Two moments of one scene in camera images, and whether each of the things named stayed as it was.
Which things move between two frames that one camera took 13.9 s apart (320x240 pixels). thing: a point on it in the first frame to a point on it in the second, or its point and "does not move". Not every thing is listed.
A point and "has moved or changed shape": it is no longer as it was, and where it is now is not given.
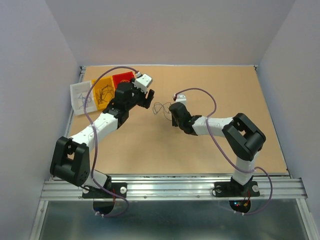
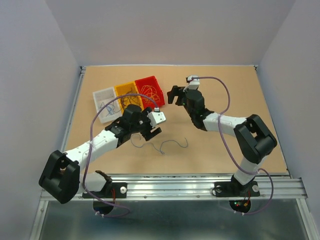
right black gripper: x=173 y=121 to x=177 y=91
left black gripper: x=145 y=102 to x=147 y=134
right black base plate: x=233 y=189 does not move
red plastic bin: x=122 y=77 to x=150 y=92
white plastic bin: x=79 y=92 to x=112 y=111
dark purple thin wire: x=105 y=92 has moved or changed shape
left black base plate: x=98 y=192 does not move
